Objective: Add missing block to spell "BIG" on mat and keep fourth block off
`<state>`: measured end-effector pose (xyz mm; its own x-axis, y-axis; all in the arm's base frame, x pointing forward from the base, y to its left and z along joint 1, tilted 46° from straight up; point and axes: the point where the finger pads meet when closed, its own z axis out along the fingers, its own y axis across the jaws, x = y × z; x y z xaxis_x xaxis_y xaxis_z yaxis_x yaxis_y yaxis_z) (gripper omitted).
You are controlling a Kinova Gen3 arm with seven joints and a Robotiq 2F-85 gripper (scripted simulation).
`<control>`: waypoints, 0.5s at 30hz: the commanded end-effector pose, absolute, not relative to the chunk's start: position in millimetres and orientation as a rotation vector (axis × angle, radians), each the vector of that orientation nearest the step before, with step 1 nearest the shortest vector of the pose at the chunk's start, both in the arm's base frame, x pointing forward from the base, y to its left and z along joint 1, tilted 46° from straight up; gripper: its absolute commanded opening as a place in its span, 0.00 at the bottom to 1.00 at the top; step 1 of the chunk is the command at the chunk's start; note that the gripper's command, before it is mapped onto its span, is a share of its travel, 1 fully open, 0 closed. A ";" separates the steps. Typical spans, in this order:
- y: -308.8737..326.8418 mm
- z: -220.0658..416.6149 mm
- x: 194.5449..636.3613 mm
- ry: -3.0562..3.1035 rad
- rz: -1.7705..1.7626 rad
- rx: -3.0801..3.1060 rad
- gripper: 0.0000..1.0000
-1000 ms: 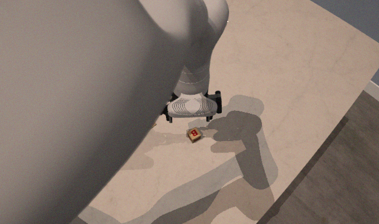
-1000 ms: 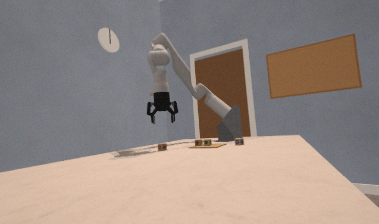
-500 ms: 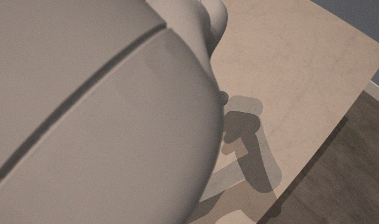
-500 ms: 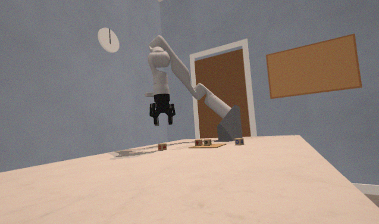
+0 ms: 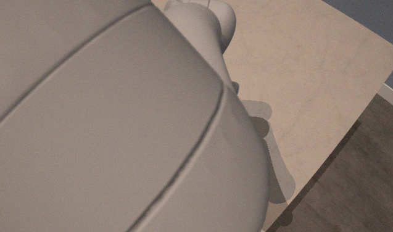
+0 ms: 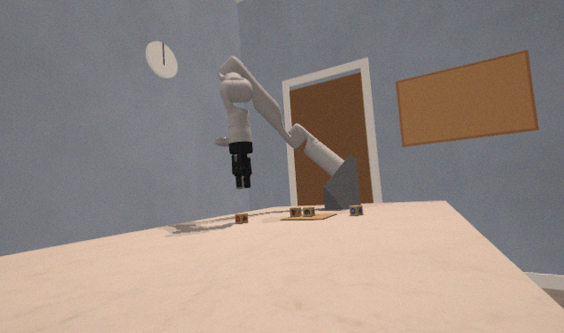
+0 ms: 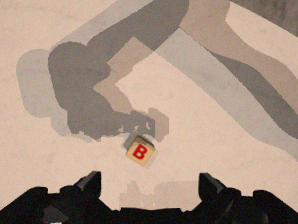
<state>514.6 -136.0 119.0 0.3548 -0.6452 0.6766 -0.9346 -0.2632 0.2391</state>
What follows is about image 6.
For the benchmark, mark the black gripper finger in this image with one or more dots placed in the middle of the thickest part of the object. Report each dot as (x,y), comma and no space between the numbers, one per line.
(247,175)
(237,170)

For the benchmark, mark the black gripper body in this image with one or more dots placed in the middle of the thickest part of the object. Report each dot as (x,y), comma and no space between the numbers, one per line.
(242,148)

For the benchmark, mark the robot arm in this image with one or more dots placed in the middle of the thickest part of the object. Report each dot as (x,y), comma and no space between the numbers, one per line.
(239,119)

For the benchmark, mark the tan square mat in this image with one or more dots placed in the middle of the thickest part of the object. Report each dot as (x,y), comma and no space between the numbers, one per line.
(317,217)

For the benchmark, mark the tan letter block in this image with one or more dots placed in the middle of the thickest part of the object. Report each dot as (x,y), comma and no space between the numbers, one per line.
(308,211)
(241,218)
(356,210)
(295,212)

